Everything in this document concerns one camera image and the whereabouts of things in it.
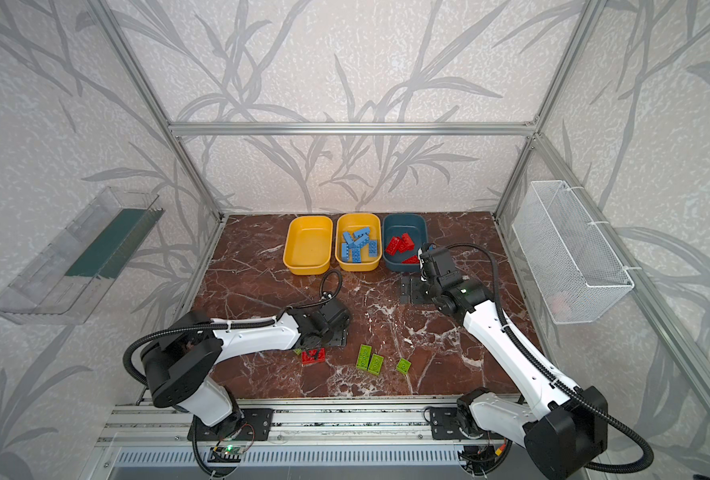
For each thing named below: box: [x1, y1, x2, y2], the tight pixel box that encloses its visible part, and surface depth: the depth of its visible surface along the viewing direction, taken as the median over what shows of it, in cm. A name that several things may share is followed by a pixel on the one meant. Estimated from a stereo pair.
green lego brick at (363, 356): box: [356, 344, 372, 370], surface depth 86 cm
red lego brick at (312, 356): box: [301, 347, 327, 365], surface depth 86 cm
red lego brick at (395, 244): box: [386, 236, 403, 256], surface depth 110 cm
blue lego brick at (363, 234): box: [354, 227, 371, 240], surface depth 114 cm
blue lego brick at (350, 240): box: [343, 231, 358, 246], surface depth 114 cm
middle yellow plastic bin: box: [335, 213, 383, 272], surface depth 111 cm
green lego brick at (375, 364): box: [368, 353, 384, 376], surface depth 84 cm
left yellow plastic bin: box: [283, 216, 333, 275], surface depth 111 cm
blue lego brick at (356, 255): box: [351, 248, 362, 263], surface depth 107 cm
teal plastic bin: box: [382, 213, 429, 272], surface depth 110 cm
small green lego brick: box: [396, 358, 412, 375], surface depth 84 cm
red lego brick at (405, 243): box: [398, 232, 415, 253], surface depth 110 cm
